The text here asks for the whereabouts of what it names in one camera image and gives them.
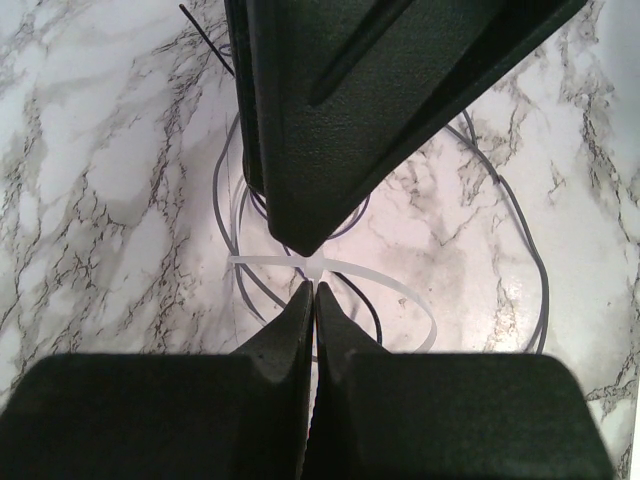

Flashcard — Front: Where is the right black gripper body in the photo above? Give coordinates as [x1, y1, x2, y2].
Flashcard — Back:
[225, 0, 581, 257]

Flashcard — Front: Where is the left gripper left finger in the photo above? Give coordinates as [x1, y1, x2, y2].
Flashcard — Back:
[1, 282, 313, 479]

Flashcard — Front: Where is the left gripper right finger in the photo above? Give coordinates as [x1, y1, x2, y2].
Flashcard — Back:
[305, 284, 614, 479]

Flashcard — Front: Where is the black thin wire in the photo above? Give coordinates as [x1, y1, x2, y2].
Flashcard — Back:
[179, 4, 386, 351]

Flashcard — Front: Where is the grey thin wire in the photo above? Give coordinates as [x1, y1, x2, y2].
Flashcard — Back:
[212, 107, 550, 355]

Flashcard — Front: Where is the translucent white zip tie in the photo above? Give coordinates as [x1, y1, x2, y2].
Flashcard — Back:
[229, 255, 438, 353]

